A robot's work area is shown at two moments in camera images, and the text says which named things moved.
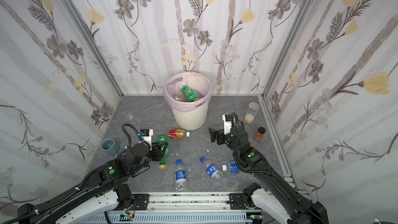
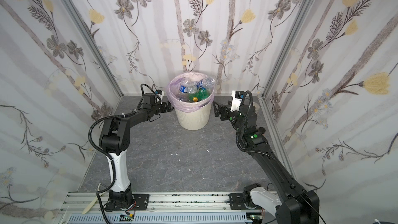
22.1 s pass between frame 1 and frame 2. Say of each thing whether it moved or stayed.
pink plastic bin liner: stayed
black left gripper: moved
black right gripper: moved
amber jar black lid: stayed
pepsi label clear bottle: moved
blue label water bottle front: moved
